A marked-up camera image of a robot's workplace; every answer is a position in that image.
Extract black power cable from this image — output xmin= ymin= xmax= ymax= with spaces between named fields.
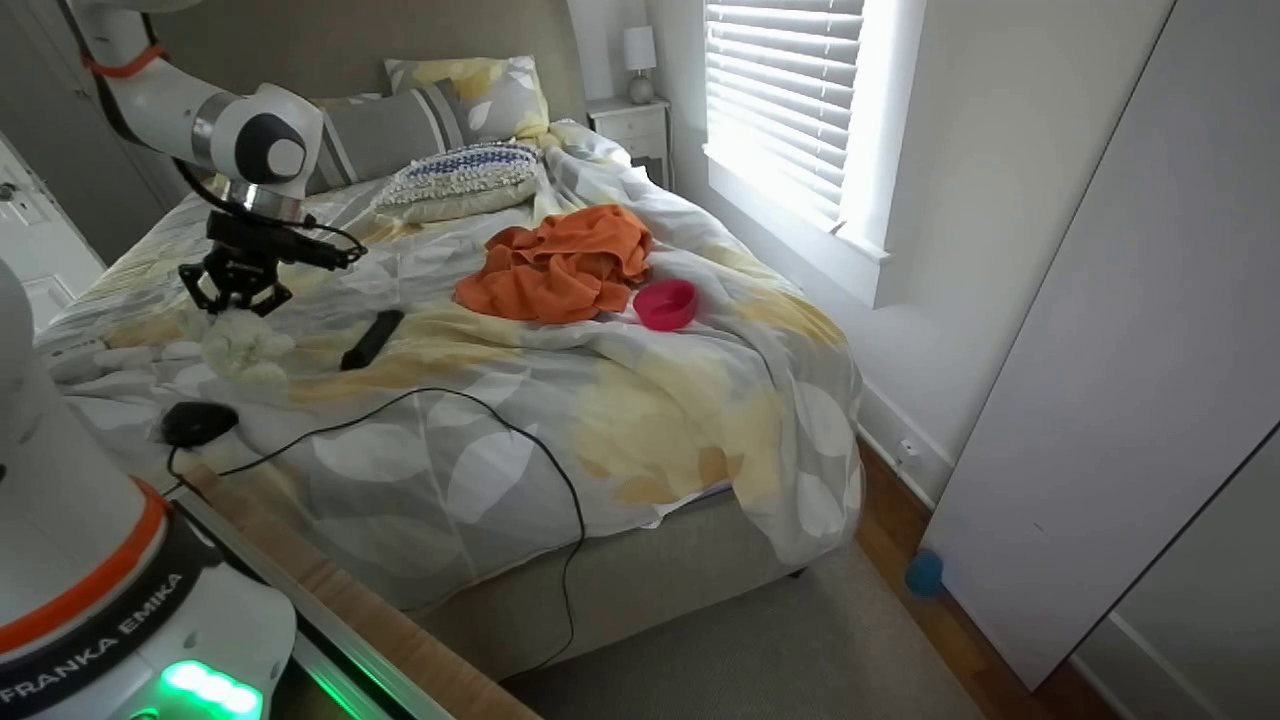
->
xmin=164 ymin=379 xmax=591 ymax=649

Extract grey striped pillow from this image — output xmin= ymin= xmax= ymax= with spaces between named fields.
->
xmin=306 ymin=79 xmax=471 ymax=194

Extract beige bed base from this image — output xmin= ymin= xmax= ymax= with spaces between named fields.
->
xmin=415 ymin=486 xmax=812 ymax=688

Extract small white table lamp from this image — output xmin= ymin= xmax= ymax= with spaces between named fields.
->
xmin=616 ymin=20 xmax=662 ymax=108

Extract small blue ball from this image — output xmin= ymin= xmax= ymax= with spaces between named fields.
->
xmin=904 ymin=543 xmax=949 ymax=599

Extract white window blinds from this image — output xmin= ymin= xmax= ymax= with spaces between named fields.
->
xmin=699 ymin=0 xmax=872 ymax=242

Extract blue white patterned pillow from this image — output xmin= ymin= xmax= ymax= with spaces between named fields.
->
xmin=375 ymin=142 xmax=550 ymax=227

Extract white leaning board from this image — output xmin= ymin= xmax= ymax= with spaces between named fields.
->
xmin=914 ymin=0 xmax=1280 ymax=693

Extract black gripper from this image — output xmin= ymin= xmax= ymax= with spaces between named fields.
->
xmin=174 ymin=206 xmax=366 ymax=319

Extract aluminium robot mount rail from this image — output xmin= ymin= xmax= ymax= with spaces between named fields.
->
xmin=273 ymin=624 xmax=405 ymax=720

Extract yellow grey floral pillow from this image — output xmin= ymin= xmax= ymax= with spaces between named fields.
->
xmin=384 ymin=51 xmax=557 ymax=146

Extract grey yellow floral duvet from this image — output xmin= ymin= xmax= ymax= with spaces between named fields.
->
xmin=34 ymin=115 xmax=868 ymax=616

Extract orange crumpled cloth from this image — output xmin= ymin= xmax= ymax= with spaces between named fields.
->
xmin=451 ymin=201 xmax=660 ymax=327

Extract black remote control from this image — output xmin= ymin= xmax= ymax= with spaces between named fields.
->
xmin=337 ymin=303 xmax=409 ymax=378

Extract white plush teddy bear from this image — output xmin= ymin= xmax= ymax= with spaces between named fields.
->
xmin=197 ymin=310 xmax=299 ymax=378

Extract black rounded device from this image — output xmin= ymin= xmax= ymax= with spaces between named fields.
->
xmin=161 ymin=398 xmax=242 ymax=453

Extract white bedside nightstand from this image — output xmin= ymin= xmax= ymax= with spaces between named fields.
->
xmin=583 ymin=95 xmax=674 ymax=178

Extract grey upholstered headboard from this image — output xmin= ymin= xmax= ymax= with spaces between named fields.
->
xmin=134 ymin=0 xmax=591 ymax=128

